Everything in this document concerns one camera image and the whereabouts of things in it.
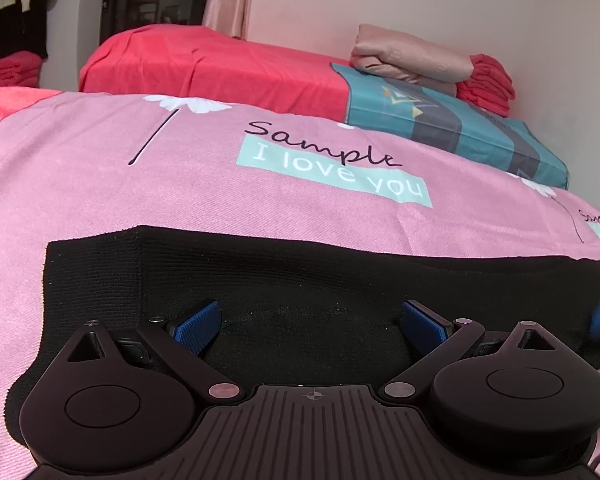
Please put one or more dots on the red bed sheet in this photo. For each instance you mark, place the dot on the red bed sheet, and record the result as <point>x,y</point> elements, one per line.
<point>230,75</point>

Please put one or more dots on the black pants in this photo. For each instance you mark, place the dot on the black pants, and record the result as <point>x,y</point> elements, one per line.
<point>300,280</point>

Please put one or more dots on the teal patterned pillow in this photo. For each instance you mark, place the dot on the teal patterned pillow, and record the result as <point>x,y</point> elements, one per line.
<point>480,135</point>

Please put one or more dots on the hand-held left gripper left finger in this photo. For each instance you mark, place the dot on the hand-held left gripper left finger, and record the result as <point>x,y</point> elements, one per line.
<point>197,325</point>

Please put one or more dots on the red folded cloth stack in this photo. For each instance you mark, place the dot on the red folded cloth stack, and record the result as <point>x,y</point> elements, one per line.
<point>12,70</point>
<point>487,85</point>

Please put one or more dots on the pink folded blanket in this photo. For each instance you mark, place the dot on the pink folded blanket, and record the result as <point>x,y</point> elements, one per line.
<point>410,57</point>

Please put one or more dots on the dark cabinet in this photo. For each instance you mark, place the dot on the dark cabinet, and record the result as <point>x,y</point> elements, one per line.
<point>155,5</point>

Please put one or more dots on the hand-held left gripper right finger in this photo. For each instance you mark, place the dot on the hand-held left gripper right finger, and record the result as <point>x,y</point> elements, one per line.
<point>422,325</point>

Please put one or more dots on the pink printed bed sheet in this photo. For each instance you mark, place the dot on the pink printed bed sheet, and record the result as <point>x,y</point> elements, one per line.
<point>105,185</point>

